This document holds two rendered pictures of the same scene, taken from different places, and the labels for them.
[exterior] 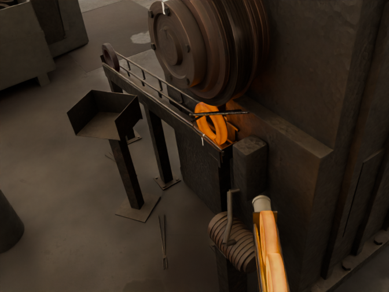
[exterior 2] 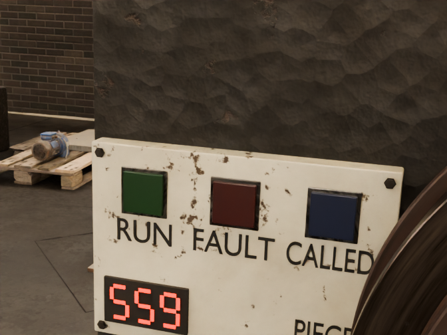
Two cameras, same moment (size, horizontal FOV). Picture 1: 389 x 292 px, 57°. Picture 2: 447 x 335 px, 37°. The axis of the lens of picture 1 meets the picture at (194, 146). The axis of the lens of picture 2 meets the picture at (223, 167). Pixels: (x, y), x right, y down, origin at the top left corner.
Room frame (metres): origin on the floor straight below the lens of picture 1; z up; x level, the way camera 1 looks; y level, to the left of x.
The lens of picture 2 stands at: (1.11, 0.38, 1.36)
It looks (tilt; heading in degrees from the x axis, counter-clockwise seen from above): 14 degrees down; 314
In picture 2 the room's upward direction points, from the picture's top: 2 degrees clockwise
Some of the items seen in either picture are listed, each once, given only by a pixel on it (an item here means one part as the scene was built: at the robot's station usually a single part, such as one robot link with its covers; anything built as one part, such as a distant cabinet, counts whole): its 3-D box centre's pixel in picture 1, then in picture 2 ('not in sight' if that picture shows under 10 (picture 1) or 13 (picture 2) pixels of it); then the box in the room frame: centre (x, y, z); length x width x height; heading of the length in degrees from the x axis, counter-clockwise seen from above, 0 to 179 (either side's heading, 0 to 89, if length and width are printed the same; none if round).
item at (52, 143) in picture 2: not in sight; (57, 143); (5.37, -2.22, 0.25); 0.40 x 0.24 x 0.22; 118
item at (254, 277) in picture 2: not in sight; (235, 256); (1.47, 0.00, 1.15); 0.26 x 0.02 x 0.18; 28
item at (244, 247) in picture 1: (237, 270); not in sight; (0.76, -0.10, 0.27); 0.22 x 0.13 x 0.53; 28
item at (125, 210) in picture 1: (120, 160); not in sight; (1.43, 0.40, 0.36); 0.26 x 0.20 x 0.72; 63
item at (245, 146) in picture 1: (250, 168); not in sight; (0.92, -0.19, 0.68); 0.11 x 0.08 x 0.24; 118
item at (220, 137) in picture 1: (210, 123); not in sight; (1.12, -0.07, 0.75); 0.18 x 0.03 x 0.18; 27
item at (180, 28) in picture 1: (175, 44); not in sight; (1.07, 0.02, 1.12); 0.28 x 0.06 x 0.28; 28
